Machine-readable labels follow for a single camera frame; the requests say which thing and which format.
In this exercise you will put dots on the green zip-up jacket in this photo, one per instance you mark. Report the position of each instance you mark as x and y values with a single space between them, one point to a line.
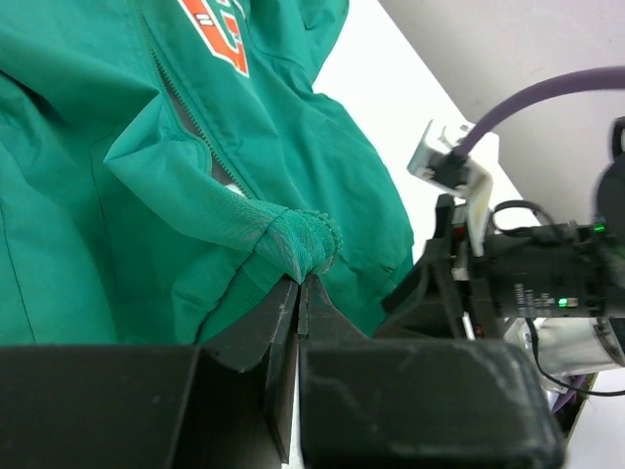
165 163

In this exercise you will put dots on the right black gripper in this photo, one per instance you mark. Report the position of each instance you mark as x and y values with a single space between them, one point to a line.
526 273

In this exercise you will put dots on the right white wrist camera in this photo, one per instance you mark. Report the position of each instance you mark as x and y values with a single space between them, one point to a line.
437 161

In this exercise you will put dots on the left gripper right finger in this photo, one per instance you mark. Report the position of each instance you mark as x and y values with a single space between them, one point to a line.
319 319

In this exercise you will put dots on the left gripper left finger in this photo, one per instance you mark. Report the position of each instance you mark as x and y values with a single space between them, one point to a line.
252 381

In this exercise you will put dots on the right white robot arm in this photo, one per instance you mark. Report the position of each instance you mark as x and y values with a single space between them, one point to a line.
564 349

